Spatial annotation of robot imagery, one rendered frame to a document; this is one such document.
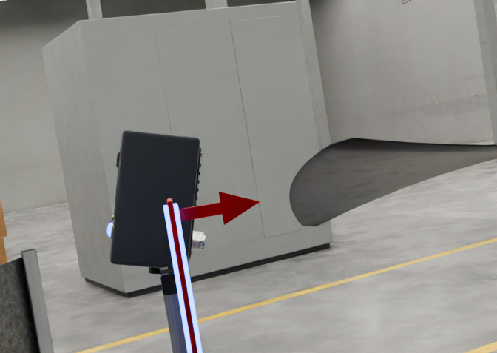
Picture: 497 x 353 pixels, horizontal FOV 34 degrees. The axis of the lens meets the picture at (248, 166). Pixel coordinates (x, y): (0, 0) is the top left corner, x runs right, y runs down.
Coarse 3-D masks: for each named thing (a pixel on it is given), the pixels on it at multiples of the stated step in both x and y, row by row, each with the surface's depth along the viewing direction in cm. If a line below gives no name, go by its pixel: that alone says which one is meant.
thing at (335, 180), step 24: (336, 144) 49; (360, 144) 49; (384, 144) 49; (408, 144) 50; (432, 144) 50; (456, 144) 51; (480, 144) 51; (312, 168) 54; (336, 168) 54; (360, 168) 55; (384, 168) 57; (408, 168) 59; (432, 168) 61; (456, 168) 65; (312, 192) 61; (336, 192) 63; (360, 192) 65; (384, 192) 67; (312, 216) 67; (336, 216) 70
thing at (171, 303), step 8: (160, 272) 109; (168, 272) 108; (168, 296) 108; (176, 296) 110; (168, 304) 109; (176, 304) 110; (168, 312) 109; (176, 312) 110; (168, 320) 109; (176, 320) 109; (176, 328) 109; (176, 336) 109; (184, 336) 109; (176, 344) 109; (184, 344) 110; (176, 352) 109; (184, 352) 110
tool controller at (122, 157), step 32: (128, 160) 113; (160, 160) 113; (192, 160) 114; (128, 192) 113; (160, 192) 113; (192, 192) 114; (128, 224) 113; (160, 224) 114; (192, 224) 116; (128, 256) 113; (160, 256) 114
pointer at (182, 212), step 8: (224, 192) 57; (224, 200) 57; (232, 200) 57; (240, 200) 57; (248, 200) 57; (184, 208) 57; (192, 208) 57; (200, 208) 57; (208, 208) 57; (216, 208) 57; (224, 208) 57; (232, 208) 57; (240, 208) 57; (248, 208) 57; (184, 216) 57; (192, 216) 57; (200, 216) 57; (208, 216) 57; (224, 216) 57; (232, 216) 57; (224, 224) 57
